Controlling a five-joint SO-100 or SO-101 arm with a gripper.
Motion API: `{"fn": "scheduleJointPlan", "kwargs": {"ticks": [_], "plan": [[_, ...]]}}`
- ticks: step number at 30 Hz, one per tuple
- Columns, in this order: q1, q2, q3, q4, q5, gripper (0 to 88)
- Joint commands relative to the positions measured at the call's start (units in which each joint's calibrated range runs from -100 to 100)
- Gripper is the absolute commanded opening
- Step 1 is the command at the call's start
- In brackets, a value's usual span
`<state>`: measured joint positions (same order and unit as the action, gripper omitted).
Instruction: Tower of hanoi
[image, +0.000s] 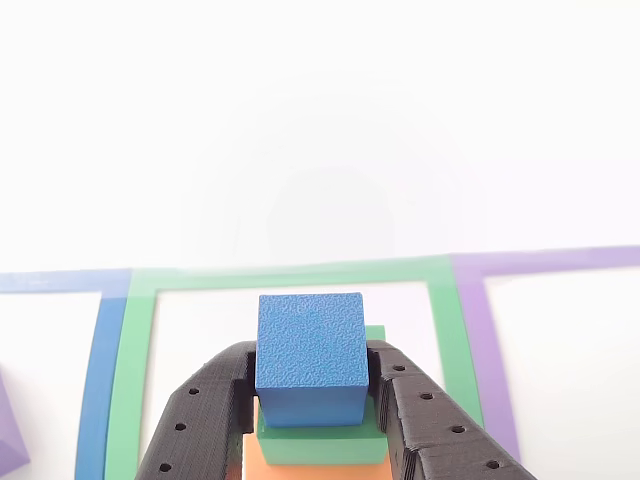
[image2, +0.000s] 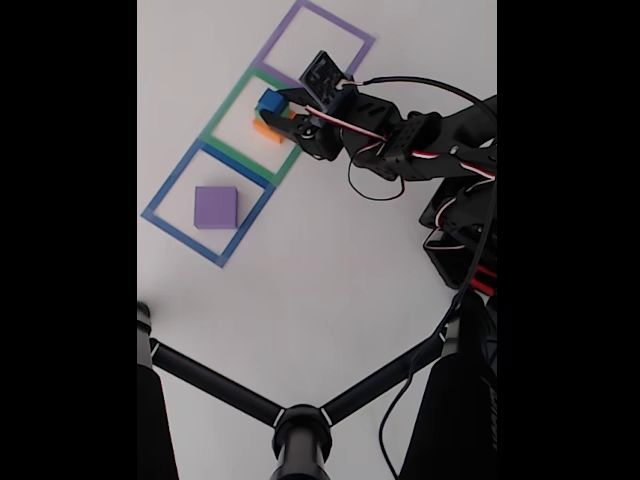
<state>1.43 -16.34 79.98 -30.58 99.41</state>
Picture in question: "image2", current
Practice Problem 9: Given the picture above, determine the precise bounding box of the red white servo cable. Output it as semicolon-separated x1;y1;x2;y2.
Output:
304;104;498;181
422;174;498;252

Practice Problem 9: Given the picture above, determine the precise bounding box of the orange block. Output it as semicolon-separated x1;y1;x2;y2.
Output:
252;110;298;145

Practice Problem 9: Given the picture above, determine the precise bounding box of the green tape square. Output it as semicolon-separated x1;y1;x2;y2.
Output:
199;63;306;187

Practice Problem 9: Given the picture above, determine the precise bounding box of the blue tape square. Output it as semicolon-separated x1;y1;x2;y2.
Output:
141;139;276;269

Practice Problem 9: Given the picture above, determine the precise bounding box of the thin black looped cable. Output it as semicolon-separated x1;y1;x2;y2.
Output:
347;149;405;203

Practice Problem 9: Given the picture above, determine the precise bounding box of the black tripod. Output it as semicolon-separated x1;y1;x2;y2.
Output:
137;299;498;480

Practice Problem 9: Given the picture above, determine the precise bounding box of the small blue cube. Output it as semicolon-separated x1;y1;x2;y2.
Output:
258;88;286;115

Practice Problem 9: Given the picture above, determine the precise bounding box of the long black cable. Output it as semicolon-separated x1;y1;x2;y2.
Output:
357;76;498;480

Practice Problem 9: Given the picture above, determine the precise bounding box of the green cube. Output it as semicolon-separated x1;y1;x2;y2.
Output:
254;102;296;121

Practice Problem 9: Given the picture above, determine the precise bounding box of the large purple block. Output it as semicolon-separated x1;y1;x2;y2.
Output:
193;185;240;231

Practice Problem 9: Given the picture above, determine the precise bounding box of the red clamp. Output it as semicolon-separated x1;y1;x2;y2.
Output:
469;266;498;296

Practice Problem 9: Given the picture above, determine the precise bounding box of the purple tape square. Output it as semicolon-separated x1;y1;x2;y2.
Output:
253;0;376;89

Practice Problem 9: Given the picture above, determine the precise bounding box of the blue camera circuit board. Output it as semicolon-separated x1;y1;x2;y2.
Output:
298;49;361;114

